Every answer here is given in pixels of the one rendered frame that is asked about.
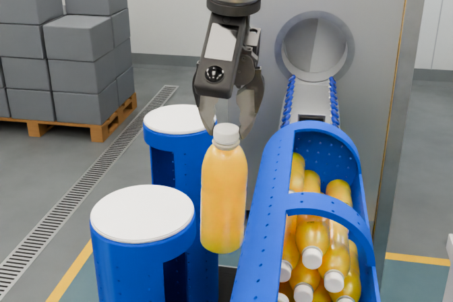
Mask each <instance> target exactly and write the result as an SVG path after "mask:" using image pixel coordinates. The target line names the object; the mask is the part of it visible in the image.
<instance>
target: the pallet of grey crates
mask: <svg viewBox="0 0 453 302"><path fill-rule="evenodd" d="M130 36H131V34H130V25H129V8H128V4H127V0H65V5H63V3H62V0H0V121H15V122H24V123H27V126H28V134H29V136H32V137H41V136H42V135H44V134H45V133H46V132H47V131H48V130H49V129H51V128H52V127H53V126H55V125H64V126H74V127H89V128H90V135H91V141H92V142H102V143H103V142H104V141H105V140H106V139H107V138H108V137H109V136H110V135H111V134H112V133H113V132H114V131H115V130H116V128H118V126H120V124H122V122H124V120H125V119H126V118H127V117H128V116H129V115H130V114H131V113H132V112H133V111H134V110H135V109H136V108H137V98H136V92H135V88H134V79H133V66H132V58H131V41H130Z"/></svg>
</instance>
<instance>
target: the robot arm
mask: <svg viewBox="0 0 453 302"><path fill-rule="evenodd" d="M206 7H207V8H208V9H209V10H210V11H211V12H212V13H211V15H210V20H209V23H208V29H207V32H206V37H205V40H204V45H203V49H202V54H201V57H200V60H199V61H198V62H197V64H196V66H197V68H196V71H195V74H194V76H193V81H192V89H193V95H194V98H195V103H196V106H197V108H198V111H199V114H200V118H201V120H202V123H203V125H204V127H205V129H206V131H207V132H208V134H209V135H212V136H213V130H214V126H215V122H214V116H215V114H216V108H215V104H216V103H217V102H218V99H219V98H224V99H229V98H230V97H231V96H232V92H233V86H234V85H236V87H237V88H238V89H239V90H238V91H237V95H236V102H237V105H238V106H239V108H240V110H241V112H240V116H239V121H240V123H241V125H240V127H239V135H240V138H241V139H242V140H243V139H245V137H246V136H247V135H248V133H249V132H250V131H251V128H252V127H253V124H254V121H255V118H256V115H257V113H258V111H259V108H260V105H261V102H262V99H263V96H264V89H265V81H264V77H263V75H262V67H261V66H259V67H258V61H259V53H260V35H261V28H251V27H250V26H249V21H250V15H252V14H255V13H257V12H258V11H259V10H260V7H261V0H206ZM254 32H257V34H256V33H254ZM242 85H244V87H242V88H241V86H242ZM240 88H241V89H240Z"/></svg>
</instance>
